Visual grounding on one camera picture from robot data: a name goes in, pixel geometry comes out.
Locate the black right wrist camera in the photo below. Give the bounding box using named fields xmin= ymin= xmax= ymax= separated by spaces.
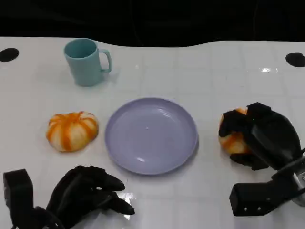
xmin=229 ymin=174 xmax=300 ymax=217

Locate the black curtain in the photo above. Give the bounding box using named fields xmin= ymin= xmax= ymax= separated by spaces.
xmin=0 ymin=0 xmax=305 ymax=48

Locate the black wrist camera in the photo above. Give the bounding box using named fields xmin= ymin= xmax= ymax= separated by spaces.
xmin=229 ymin=174 xmax=300 ymax=217
xmin=3 ymin=168 xmax=37 ymax=225

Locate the orange and white bread roll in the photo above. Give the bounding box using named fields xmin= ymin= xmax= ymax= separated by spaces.
xmin=218 ymin=107 xmax=252 ymax=155
xmin=46 ymin=111 xmax=100 ymax=153

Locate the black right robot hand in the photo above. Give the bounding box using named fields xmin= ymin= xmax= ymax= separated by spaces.
xmin=218 ymin=102 xmax=302 ymax=171

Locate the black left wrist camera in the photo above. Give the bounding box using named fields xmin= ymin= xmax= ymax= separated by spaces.
xmin=3 ymin=168 xmax=37 ymax=225

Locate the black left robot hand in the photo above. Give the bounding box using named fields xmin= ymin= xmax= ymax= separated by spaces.
xmin=46 ymin=165 xmax=136 ymax=229

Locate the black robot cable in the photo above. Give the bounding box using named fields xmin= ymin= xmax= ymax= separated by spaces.
xmin=271 ymin=147 xmax=305 ymax=179

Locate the pale green mug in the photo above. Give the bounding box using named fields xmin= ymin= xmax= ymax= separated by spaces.
xmin=63 ymin=38 xmax=112 ymax=87

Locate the lilac plate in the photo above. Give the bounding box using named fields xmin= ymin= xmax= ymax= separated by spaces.
xmin=104 ymin=98 xmax=199 ymax=176

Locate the black table grommet hole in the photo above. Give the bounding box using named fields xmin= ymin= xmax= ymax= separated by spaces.
xmin=285 ymin=52 xmax=305 ymax=68
xmin=0 ymin=48 xmax=20 ymax=62

